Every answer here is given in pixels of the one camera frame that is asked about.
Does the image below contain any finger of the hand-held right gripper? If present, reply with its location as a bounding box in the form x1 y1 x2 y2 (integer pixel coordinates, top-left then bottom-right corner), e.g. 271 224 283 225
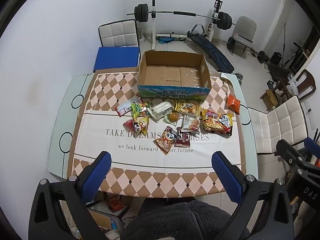
276 139 309 167
303 137 320 160

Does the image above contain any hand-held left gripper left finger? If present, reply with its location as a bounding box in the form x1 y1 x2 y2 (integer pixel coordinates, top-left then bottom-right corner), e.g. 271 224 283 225
28 151 112 240

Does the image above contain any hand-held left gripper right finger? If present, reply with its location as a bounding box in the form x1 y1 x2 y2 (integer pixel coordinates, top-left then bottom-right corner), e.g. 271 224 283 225
211 151 294 240

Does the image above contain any instant noodle packet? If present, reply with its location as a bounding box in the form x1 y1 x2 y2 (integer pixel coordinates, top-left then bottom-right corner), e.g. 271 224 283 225
201 108 234 137

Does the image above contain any small dark red packet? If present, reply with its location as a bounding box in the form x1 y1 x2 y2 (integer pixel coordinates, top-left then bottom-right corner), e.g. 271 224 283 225
174 132 192 148

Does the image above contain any red panda snack packet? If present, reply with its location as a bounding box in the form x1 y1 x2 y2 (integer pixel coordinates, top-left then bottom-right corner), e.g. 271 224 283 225
153 126 182 155
122 116 150 135

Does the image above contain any white packet with red balls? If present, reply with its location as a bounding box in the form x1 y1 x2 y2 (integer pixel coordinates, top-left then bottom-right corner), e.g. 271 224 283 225
180 114 201 133

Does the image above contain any green colourful candy bag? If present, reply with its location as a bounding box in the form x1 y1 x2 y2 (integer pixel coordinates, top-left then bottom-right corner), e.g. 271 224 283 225
130 101 152 118

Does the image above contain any yellow biscuit bag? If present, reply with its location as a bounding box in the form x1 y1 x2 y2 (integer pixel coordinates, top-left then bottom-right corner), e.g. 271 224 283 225
174 100 202 115

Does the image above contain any round orange pastry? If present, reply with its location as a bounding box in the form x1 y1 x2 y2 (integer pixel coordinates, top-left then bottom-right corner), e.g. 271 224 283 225
164 112 181 124

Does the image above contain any white snack packet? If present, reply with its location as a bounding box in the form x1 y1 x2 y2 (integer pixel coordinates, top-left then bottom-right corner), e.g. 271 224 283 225
147 100 174 122

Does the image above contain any cardboard box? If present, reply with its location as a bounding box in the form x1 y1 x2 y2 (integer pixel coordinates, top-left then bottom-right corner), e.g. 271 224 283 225
86 206 123 232
137 50 212 100

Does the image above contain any white quilted chair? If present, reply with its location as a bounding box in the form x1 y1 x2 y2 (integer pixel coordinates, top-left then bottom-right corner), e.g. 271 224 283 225
98 19 140 48
251 95 312 155

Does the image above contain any red packet on floor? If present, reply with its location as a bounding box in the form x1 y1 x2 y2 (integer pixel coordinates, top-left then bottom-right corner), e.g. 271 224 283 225
105 194 125 212

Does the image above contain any cardboard box on floor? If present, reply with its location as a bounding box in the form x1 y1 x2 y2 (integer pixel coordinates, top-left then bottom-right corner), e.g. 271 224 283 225
86 206 123 232

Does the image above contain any small wooden stool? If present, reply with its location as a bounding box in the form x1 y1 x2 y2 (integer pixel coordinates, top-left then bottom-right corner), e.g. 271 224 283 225
260 89 279 110

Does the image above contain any brown wooden chair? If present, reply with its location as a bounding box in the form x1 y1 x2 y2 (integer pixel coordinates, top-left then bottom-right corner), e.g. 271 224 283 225
290 69 317 103

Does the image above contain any white plastic bag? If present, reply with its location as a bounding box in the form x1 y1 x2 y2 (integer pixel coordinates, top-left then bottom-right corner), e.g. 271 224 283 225
286 79 299 98

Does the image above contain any dark fleece clothing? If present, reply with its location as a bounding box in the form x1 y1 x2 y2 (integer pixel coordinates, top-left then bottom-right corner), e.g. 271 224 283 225
121 199 250 240

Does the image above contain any red white barcode packet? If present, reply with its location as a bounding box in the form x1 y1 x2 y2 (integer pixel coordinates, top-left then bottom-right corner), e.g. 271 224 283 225
114 97 142 117

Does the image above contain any orange snack packet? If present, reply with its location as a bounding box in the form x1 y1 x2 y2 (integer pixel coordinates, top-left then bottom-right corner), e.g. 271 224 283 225
226 94 241 115

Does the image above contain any checkered printed tablecloth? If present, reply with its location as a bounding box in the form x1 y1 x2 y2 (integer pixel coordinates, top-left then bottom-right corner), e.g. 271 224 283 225
66 70 247 198

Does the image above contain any blue folded mat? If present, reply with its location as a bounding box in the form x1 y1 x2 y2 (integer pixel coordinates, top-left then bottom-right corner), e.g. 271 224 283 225
93 47 140 72

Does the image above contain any black sit-up bench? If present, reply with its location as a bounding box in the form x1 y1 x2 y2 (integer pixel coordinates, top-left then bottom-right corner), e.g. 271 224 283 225
187 24 235 73

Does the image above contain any grey folding chair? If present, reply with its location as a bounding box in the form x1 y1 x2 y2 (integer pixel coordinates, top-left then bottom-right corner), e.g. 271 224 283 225
227 16 257 55

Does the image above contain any white barbell rack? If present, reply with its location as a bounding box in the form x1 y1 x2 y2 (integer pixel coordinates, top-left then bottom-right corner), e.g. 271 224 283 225
149 0 223 50

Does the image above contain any black barbell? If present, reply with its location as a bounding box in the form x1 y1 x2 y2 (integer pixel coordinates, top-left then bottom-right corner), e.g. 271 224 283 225
127 4 236 30

